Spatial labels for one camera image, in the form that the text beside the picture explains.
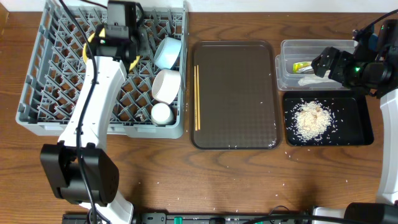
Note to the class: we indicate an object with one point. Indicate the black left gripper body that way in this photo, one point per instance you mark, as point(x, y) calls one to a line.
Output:
point(142, 40)

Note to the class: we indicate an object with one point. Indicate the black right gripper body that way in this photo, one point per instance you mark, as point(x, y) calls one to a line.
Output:
point(344, 68)

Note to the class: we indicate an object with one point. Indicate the yellow round plate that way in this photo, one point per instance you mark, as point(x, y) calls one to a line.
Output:
point(102, 34)

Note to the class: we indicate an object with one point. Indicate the light blue bowl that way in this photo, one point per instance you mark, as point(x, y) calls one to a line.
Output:
point(167, 53)

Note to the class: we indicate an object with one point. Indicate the white napkin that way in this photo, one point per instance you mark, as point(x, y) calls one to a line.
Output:
point(314, 80)

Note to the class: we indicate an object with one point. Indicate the white pink shallow bowl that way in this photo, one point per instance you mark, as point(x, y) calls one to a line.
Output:
point(166, 86)

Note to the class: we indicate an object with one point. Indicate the green orange snack wrapper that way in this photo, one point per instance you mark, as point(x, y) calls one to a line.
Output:
point(302, 67)

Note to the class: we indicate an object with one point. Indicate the rice leftovers pile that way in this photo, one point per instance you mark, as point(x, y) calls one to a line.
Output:
point(309, 122)

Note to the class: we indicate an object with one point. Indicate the pale green plastic cup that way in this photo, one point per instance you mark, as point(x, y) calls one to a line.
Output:
point(161, 114)

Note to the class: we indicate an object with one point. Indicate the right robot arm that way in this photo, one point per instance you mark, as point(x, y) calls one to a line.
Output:
point(371, 69)

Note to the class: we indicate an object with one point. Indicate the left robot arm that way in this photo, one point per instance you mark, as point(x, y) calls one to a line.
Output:
point(77, 167)

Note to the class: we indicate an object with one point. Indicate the clear plastic bin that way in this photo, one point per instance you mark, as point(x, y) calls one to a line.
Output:
point(305, 50)

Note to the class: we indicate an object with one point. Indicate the black rectangular tray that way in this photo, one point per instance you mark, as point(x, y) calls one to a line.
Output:
point(351, 111)

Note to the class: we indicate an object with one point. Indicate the grey plastic dish rack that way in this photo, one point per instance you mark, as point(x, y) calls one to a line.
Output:
point(56, 73)

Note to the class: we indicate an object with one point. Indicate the dark brown serving tray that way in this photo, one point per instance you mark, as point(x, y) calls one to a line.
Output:
point(239, 103)

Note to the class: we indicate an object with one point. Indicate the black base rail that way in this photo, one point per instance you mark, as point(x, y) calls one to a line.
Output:
point(162, 218)

